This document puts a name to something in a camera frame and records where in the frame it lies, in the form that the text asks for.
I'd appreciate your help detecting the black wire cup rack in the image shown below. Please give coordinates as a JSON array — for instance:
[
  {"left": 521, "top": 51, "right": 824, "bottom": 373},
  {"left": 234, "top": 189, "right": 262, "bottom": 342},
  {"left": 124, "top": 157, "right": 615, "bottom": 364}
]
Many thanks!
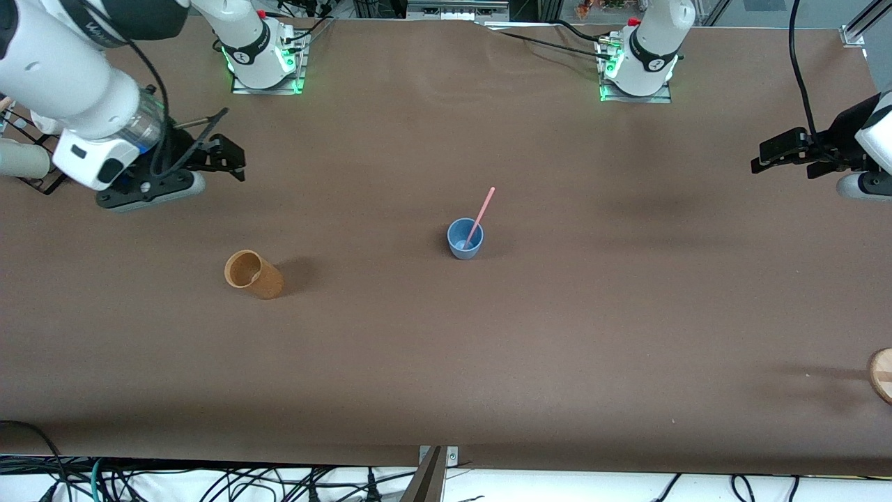
[{"left": 0, "top": 105, "right": 72, "bottom": 196}]

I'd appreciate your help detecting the black cable on table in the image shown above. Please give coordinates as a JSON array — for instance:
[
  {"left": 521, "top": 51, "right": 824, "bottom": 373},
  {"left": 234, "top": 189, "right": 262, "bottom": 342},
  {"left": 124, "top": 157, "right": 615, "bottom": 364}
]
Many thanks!
[{"left": 481, "top": 20, "right": 617, "bottom": 63}]

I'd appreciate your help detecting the pink chopstick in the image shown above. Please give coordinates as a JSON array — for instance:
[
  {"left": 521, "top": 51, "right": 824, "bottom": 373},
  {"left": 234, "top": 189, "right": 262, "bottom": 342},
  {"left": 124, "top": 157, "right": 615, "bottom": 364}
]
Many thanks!
[{"left": 465, "top": 185, "right": 497, "bottom": 249}]

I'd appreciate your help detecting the grey table leg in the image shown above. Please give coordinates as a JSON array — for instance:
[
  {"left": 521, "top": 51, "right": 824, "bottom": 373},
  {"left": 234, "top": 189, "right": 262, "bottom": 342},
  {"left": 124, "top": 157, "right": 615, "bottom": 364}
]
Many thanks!
[{"left": 400, "top": 446, "right": 447, "bottom": 502}]

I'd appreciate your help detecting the black floor cable loop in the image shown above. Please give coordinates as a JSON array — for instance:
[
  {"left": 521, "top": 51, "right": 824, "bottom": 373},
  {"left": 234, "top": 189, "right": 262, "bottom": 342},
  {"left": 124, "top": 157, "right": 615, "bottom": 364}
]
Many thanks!
[{"left": 0, "top": 420, "right": 67, "bottom": 502}]

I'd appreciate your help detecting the brown cup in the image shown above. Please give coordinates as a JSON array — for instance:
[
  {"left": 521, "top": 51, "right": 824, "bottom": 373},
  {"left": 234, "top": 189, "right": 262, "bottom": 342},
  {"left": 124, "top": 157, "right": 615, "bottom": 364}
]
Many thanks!
[{"left": 224, "top": 249, "right": 285, "bottom": 300}]

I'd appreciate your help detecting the blue cup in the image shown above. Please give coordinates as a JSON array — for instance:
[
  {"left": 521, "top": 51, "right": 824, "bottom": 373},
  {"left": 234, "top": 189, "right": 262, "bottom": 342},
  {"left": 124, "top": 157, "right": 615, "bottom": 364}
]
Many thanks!
[{"left": 446, "top": 218, "right": 485, "bottom": 261}]

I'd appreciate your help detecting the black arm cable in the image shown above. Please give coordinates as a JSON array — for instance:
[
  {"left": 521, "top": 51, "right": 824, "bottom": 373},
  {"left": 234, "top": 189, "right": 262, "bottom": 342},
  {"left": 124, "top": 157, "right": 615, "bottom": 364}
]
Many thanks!
[
  {"left": 788, "top": 0, "right": 838, "bottom": 162},
  {"left": 111, "top": 26, "right": 231, "bottom": 176}
]

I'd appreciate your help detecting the white cup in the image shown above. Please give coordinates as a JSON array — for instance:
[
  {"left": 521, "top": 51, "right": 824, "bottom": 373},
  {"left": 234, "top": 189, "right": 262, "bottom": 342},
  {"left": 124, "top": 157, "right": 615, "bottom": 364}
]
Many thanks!
[
  {"left": 0, "top": 138, "right": 52, "bottom": 179},
  {"left": 29, "top": 110, "right": 65, "bottom": 136}
]

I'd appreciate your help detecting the round wooden board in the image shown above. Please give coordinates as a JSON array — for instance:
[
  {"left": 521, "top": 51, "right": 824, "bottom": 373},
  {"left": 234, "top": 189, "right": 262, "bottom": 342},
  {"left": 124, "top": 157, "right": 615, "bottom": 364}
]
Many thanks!
[{"left": 868, "top": 347, "right": 892, "bottom": 406}]

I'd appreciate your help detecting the aluminium frame profile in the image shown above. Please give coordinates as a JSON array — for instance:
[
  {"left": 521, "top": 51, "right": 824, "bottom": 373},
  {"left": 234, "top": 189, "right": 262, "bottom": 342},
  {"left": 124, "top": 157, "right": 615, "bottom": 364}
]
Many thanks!
[{"left": 840, "top": 0, "right": 892, "bottom": 48}]

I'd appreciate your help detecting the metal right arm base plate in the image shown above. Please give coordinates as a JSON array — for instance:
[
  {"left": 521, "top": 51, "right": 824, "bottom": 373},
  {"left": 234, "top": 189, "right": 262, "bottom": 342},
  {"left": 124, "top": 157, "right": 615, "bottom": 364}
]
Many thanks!
[{"left": 231, "top": 29, "right": 308, "bottom": 96}]

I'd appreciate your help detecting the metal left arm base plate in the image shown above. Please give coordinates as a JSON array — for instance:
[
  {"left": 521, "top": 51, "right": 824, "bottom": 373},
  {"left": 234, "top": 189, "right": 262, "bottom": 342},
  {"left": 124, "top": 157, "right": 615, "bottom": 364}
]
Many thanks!
[{"left": 597, "top": 35, "right": 674, "bottom": 105}]

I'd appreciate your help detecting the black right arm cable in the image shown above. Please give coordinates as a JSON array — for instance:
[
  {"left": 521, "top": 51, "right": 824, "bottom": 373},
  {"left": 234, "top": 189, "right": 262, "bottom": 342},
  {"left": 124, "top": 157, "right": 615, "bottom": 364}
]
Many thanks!
[{"left": 111, "top": 26, "right": 231, "bottom": 176}]

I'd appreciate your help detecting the grey control box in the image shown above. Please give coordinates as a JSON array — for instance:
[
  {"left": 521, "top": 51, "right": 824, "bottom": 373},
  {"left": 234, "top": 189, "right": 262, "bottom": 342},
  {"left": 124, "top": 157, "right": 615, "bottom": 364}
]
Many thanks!
[{"left": 407, "top": 0, "right": 511, "bottom": 21}]

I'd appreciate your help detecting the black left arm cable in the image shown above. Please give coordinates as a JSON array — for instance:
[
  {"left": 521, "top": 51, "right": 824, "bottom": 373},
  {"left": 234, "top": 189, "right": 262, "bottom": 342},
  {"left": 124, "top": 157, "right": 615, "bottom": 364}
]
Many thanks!
[{"left": 788, "top": 0, "right": 838, "bottom": 162}]

